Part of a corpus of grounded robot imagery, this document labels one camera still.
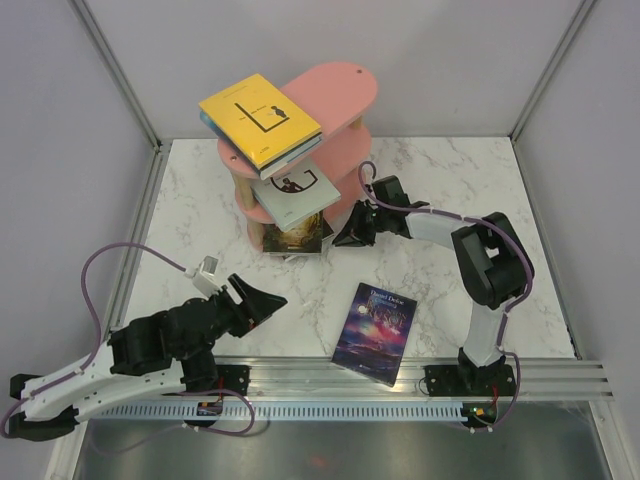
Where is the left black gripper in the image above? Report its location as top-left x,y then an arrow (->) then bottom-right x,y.
179,273 -> 288,359

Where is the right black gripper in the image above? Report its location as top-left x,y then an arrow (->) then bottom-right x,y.
333,200 -> 389,248

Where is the black Moon and Sixpence book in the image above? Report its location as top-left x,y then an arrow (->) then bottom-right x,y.
279,213 -> 335,261

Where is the green fantasy cover book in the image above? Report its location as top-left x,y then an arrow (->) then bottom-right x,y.
262,212 -> 324,256

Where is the purple book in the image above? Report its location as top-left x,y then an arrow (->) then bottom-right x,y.
331,283 -> 417,387

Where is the blue 20000 Leagues book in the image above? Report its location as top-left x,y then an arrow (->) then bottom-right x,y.
199,111 -> 322,180

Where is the yellow Little Prince book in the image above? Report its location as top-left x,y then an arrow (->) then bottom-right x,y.
199,74 -> 322,166

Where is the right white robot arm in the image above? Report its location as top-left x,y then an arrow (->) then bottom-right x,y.
333,176 -> 534,394

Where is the pink three-tier shelf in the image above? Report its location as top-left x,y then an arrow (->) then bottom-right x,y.
217,62 -> 378,250

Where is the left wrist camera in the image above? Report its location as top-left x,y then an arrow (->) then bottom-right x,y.
184,256 -> 220,298

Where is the aluminium rail base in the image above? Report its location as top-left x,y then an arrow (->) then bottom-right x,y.
216,356 -> 613,402

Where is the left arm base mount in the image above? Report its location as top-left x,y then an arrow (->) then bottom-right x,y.
179,362 -> 251,416

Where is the white slotted cable duct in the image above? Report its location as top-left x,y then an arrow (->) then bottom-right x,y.
95,398 -> 495,422

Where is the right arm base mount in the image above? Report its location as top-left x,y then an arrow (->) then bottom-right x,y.
418,363 -> 518,429

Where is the aluminium frame post left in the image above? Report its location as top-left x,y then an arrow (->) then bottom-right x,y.
68,0 -> 162,151

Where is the aluminium frame post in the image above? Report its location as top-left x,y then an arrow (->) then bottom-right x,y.
509,0 -> 599,144
68,0 -> 162,151

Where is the aluminium frame post right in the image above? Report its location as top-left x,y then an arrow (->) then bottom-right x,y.
509,0 -> 599,144

